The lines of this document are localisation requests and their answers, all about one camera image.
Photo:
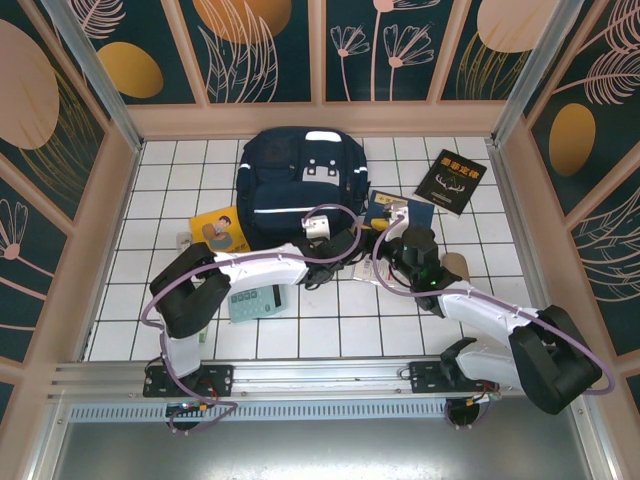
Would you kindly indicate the white packaged stationery with label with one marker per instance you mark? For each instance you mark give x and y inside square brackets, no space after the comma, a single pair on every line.
[365,270]

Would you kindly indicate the dark blue book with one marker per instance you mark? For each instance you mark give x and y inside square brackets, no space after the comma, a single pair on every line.
[422,212]

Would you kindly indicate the black Murphy's law book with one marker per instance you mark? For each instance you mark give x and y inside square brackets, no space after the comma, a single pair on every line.
[450,185]

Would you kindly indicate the navy blue backpack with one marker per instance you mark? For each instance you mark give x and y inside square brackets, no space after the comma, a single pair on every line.
[280,200]

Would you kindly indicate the teal desk calculator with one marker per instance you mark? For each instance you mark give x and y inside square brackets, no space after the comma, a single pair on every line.
[255,302]

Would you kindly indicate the yellow paperback book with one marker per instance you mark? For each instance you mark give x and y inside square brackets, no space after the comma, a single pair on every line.
[215,227]

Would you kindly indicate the small white stationery item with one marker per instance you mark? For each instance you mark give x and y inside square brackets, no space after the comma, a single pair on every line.
[183,242]

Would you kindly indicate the pale green notebook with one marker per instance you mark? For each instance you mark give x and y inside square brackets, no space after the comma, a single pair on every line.
[203,336]

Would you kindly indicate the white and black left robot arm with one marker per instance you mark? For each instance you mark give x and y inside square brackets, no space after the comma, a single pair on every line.
[260,267]

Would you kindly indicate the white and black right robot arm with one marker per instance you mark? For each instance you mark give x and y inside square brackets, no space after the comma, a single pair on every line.
[480,312]

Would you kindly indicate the grey metal plate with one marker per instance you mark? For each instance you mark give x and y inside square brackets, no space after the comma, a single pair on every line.
[325,450]

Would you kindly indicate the small green circuit board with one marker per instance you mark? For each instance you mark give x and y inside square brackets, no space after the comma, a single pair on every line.
[187,408]

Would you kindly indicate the aluminium side rail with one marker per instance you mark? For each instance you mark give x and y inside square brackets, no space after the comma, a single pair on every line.
[515,225]

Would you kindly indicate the aluminium mounting rail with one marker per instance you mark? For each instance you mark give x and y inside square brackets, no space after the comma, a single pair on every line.
[325,372]

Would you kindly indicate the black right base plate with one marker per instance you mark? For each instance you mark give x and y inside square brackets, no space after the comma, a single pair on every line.
[425,380]

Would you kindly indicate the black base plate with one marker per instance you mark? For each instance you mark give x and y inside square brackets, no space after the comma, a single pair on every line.
[425,380]
[220,380]

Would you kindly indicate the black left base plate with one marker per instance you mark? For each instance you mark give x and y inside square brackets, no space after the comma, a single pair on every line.
[220,380]

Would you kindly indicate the aluminium frame post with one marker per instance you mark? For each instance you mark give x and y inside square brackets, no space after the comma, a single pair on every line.
[530,75]
[100,85]

